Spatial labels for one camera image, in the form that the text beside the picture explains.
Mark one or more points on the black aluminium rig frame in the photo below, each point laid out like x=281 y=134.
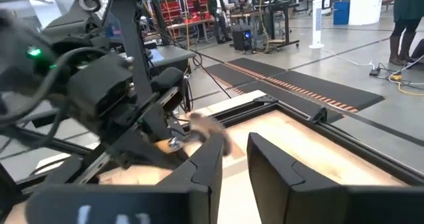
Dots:
x=364 y=149

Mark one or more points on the white pillar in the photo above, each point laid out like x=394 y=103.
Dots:
x=366 y=5

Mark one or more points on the red storage shelf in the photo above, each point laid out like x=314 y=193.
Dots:
x=172 y=10

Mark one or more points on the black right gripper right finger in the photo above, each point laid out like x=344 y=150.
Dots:
x=281 y=191

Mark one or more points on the black standing desk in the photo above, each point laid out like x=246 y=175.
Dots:
x=286 y=22

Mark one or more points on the black power strip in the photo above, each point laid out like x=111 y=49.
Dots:
x=375 y=72

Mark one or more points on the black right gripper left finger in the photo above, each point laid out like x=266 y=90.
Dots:
x=198 y=191

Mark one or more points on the blue flat panel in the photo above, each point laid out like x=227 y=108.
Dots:
x=158 y=56

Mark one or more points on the light wood work table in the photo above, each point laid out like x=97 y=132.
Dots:
x=189 y=23

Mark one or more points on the black computer tower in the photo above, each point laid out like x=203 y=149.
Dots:
x=242 y=38

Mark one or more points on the dark grey desk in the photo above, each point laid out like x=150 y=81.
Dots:
x=175 y=53

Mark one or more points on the person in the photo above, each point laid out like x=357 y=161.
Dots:
x=244 y=5
x=218 y=18
x=407 y=5

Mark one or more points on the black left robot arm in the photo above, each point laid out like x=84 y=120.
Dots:
x=20 y=61

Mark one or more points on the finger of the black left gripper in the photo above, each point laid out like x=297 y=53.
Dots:
x=175 y=128
x=149 y=157

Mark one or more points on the blue bin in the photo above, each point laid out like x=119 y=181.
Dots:
x=341 y=13

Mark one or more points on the black hazard-striped floor mat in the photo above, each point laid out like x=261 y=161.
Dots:
x=228 y=75
x=314 y=85

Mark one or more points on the white tower fan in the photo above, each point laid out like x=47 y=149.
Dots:
x=317 y=22

